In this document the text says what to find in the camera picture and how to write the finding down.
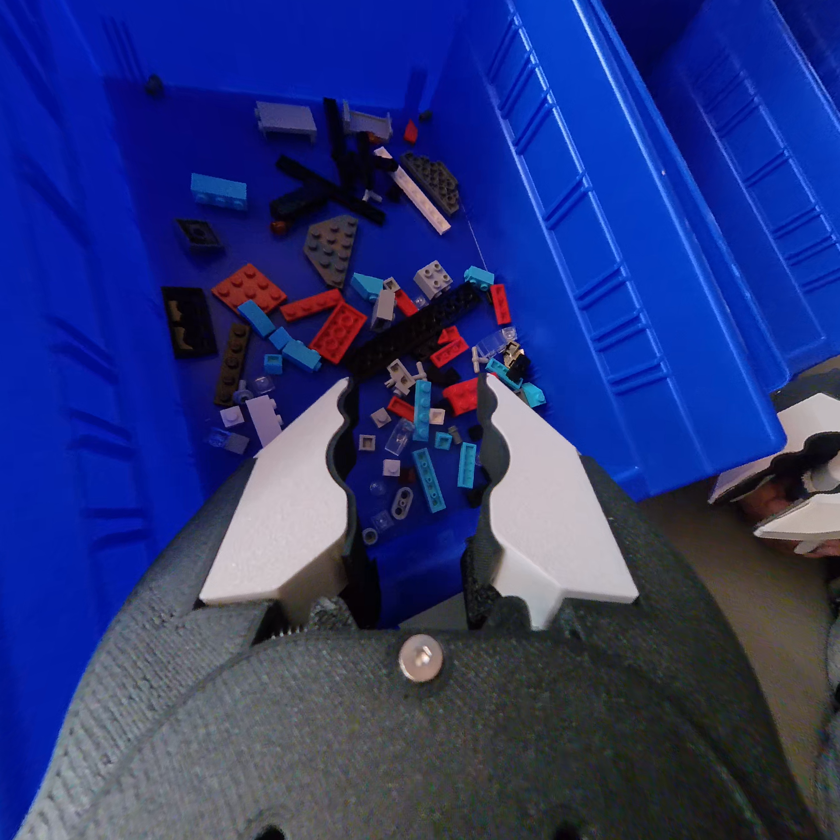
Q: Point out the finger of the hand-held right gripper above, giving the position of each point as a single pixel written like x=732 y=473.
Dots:
x=810 y=518
x=817 y=417

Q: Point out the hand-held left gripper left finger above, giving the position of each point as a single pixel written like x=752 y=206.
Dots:
x=282 y=518

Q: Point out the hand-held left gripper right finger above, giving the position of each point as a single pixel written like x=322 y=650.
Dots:
x=558 y=525

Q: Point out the pile of mixed toy bricks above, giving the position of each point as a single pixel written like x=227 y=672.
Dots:
x=407 y=334

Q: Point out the large blue plastic bin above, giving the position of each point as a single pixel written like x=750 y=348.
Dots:
x=65 y=328

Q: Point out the beige desk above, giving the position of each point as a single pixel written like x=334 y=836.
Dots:
x=722 y=623

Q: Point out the person's right hand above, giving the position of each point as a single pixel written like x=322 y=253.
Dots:
x=768 y=502

